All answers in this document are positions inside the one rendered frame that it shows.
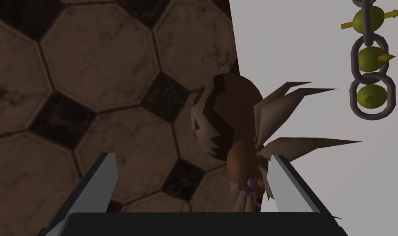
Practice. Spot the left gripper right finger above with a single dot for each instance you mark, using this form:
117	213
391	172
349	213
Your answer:
290	188

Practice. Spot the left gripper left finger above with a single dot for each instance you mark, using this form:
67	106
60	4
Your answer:
94	190

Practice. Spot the brown toy spider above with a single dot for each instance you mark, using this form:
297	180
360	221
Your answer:
228	131

